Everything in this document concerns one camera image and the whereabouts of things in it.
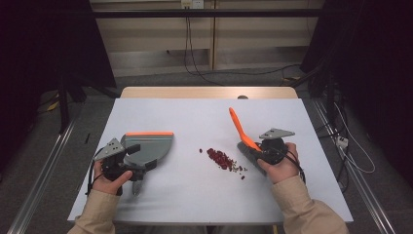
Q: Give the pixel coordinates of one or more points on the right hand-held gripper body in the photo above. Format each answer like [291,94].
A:
[274,143]

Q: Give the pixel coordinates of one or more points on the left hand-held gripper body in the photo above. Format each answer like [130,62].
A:
[110,152]

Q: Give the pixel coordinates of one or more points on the grey dustpan with orange edge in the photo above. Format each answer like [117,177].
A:
[152,146]

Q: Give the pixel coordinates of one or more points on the group of small green beans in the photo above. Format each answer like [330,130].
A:
[238,167]

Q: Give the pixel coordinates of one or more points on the orange brush with grey bristles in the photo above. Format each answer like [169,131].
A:
[242,130]

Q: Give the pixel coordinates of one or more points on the group of red beans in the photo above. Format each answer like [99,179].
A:
[220,159]

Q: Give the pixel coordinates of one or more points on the person's right hand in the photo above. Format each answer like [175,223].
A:
[282,169]

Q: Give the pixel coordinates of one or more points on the person's left hand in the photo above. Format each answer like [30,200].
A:
[108,183]

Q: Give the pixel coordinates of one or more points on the small black stick on floor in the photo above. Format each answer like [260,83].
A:
[87,138]

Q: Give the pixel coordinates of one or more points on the round dark table grommet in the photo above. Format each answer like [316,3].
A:
[242,97]

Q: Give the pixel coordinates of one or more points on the black metal stand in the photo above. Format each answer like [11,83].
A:
[63,107]

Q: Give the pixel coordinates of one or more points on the white power adapter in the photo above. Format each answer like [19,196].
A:
[342,141]

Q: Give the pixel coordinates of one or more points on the black curtain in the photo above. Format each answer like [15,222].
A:
[373,48]
[39,42]

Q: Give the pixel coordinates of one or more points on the black horizontal bar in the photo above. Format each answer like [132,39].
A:
[207,13]

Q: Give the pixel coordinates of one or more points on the metal floor rail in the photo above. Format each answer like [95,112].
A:
[357,182]
[42,175]

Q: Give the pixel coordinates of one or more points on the wooden wall post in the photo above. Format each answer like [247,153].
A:
[213,35]

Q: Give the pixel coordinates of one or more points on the white wall socket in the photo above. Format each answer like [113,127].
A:
[192,4]

